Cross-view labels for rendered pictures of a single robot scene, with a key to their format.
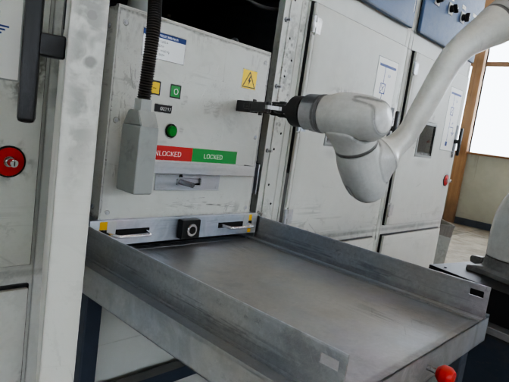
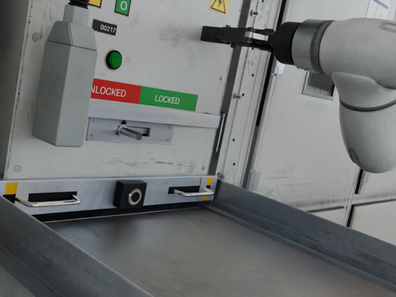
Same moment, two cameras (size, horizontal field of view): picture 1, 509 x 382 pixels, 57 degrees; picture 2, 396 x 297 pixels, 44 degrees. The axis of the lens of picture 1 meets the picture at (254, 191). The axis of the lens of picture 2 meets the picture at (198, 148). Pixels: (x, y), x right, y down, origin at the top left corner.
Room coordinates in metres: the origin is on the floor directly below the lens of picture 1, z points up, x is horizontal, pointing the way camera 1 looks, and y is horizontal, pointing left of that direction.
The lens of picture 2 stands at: (0.29, 0.06, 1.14)
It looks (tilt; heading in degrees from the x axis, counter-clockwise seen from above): 8 degrees down; 359
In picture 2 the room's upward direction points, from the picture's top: 11 degrees clockwise
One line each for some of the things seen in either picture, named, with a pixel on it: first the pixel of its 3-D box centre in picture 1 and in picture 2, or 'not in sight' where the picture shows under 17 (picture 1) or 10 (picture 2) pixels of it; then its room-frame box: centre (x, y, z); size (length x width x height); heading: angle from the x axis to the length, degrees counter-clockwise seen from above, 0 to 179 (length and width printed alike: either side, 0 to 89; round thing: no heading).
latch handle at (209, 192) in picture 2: (238, 225); (193, 191); (1.33, 0.03, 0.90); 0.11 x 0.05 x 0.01; 137
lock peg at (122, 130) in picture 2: (185, 180); (129, 128); (1.18, 0.18, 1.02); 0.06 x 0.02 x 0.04; 47
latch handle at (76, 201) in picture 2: (130, 233); (49, 199); (1.07, 0.27, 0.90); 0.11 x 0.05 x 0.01; 137
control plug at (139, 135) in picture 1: (137, 151); (64, 83); (1.01, 0.26, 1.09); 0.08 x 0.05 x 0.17; 47
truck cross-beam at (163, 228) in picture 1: (179, 225); (118, 188); (1.22, 0.18, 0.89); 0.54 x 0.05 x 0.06; 137
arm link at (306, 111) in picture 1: (316, 113); (316, 46); (1.14, -0.12, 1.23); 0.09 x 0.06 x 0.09; 138
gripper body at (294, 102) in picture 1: (291, 111); (280, 42); (1.19, -0.06, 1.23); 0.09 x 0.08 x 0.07; 48
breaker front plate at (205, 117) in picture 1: (195, 130); (147, 62); (1.21, 0.17, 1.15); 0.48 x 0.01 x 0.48; 137
